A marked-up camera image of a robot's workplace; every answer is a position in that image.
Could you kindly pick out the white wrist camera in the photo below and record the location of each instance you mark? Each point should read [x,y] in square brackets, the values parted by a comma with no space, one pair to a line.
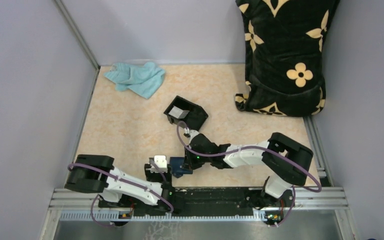
[159,163]
[190,133]

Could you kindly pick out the black floral cushion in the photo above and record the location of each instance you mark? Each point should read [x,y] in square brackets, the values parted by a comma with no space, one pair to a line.
[283,56]

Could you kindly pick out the grey credit card stack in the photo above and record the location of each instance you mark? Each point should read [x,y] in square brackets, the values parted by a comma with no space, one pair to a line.
[178,113]

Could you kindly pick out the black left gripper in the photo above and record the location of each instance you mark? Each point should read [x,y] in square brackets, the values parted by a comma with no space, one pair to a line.
[148,173]

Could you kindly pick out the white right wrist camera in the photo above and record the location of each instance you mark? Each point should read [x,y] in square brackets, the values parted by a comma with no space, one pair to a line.
[190,133]

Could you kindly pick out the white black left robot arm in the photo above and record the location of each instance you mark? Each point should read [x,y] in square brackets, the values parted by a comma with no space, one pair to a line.
[96,174]

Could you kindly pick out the light blue cloth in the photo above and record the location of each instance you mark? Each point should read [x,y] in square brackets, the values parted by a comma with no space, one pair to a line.
[143,80]

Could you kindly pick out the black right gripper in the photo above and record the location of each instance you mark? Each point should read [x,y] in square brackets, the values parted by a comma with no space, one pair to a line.
[189,163]

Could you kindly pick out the black plastic card box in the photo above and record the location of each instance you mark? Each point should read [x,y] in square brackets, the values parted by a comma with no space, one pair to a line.
[195,118]

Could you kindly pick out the blue leather card holder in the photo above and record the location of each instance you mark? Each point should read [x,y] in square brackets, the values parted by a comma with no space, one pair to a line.
[177,170]

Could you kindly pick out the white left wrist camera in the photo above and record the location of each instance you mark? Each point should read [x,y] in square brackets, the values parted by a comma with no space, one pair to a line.
[159,163]

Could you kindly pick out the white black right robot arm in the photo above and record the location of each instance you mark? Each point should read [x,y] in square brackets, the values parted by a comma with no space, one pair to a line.
[288,159]

